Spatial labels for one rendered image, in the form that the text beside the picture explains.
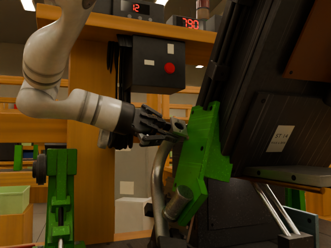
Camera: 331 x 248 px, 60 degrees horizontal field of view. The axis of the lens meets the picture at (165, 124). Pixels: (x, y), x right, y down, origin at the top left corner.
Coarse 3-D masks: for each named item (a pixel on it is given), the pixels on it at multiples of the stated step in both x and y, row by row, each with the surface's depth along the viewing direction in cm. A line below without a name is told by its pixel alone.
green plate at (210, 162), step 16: (192, 112) 69; (208, 112) 62; (192, 128) 67; (208, 128) 60; (192, 144) 65; (208, 144) 59; (192, 160) 62; (208, 160) 60; (224, 160) 62; (176, 176) 67; (192, 176) 60; (208, 176) 60; (224, 176) 61
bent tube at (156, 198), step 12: (180, 120) 71; (180, 132) 67; (168, 144) 71; (156, 156) 74; (156, 168) 73; (156, 180) 71; (156, 192) 68; (156, 204) 65; (156, 216) 63; (156, 228) 61; (168, 228) 61; (156, 240) 59
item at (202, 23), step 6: (174, 18) 90; (180, 18) 91; (186, 18) 92; (192, 18) 93; (168, 24) 94; (174, 24) 90; (180, 24) 91; (192, 24) 93; (204, 24) 94; (204, 30) 94
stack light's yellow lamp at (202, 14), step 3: (198, 9) 108; (201, 9) 107; (204, 9) 107; (207, 9) 108; (198, 12) 108; (201, 12) 107; (204, 12) 107; (207, 12) 108; (198, 15) 108; (201, 15) 107; (204, 15) 107; (207, 15) 108; (198, 18) 108; (201, 18) 107; (204, 18) 107; (207, 18) 107
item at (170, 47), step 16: (144, 48) 84; (160, 48) 86; (176, 48) 88; (128, 64) 87; (144, 64) 84; (160, 64) 86; (176, 64) 88; (128, 80) 86; (144, 80) 83; (160, 80) 85; (176, 80) 87
